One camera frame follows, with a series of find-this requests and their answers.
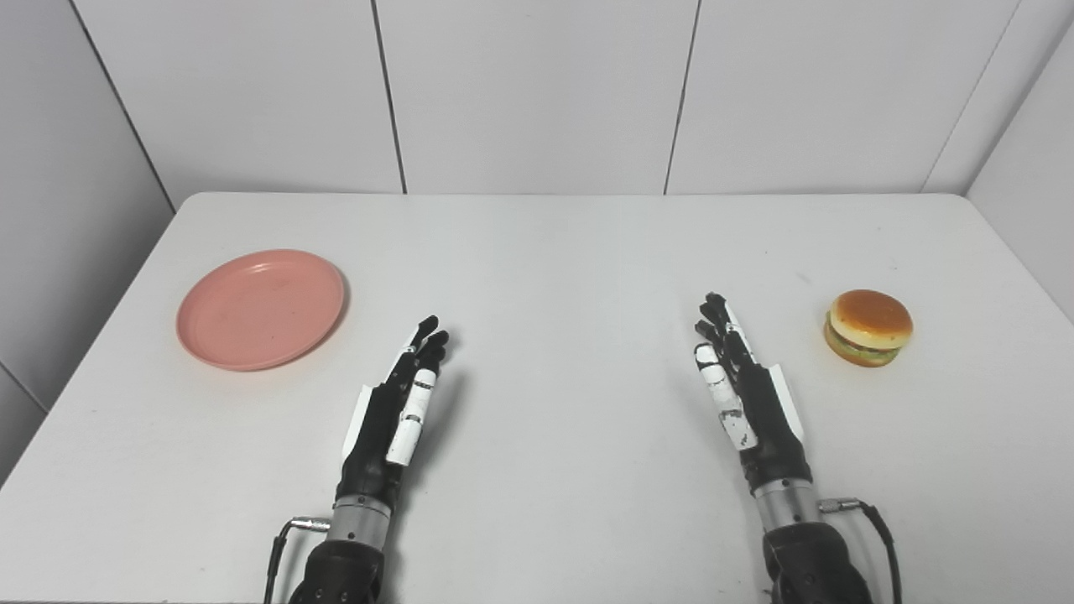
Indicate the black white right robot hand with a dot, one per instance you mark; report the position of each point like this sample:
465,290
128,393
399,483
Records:
768,419

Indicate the toy hamburger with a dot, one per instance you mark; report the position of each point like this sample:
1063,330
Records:
869,323

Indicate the pink round plate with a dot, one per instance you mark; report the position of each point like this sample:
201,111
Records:
260,309

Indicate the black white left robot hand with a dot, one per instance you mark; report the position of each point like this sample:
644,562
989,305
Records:
377,436

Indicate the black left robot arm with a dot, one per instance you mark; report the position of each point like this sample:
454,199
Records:
344,570

